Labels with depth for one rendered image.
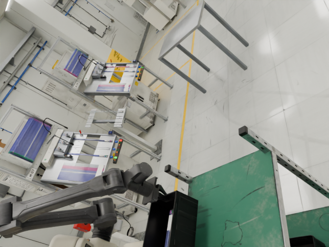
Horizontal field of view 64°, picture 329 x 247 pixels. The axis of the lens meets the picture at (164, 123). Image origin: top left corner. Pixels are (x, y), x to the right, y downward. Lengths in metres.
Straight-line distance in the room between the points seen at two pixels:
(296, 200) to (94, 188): 1.49
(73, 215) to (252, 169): 0.72
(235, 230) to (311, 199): 1.09
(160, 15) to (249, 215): 6.43
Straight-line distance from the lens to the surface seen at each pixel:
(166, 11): 7.02
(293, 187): 2.13
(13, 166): 3.48
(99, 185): 0.96
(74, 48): 4.55
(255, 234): 0.97
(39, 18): 6.12
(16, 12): 6.31
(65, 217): 1.15
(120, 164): 3.61
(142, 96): 4.42
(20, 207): 1.05
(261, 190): 1.00
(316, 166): 2.11
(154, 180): 1.05
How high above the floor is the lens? 1.71
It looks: 25 degrees down
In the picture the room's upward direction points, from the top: 58 degrees counter-clockwise
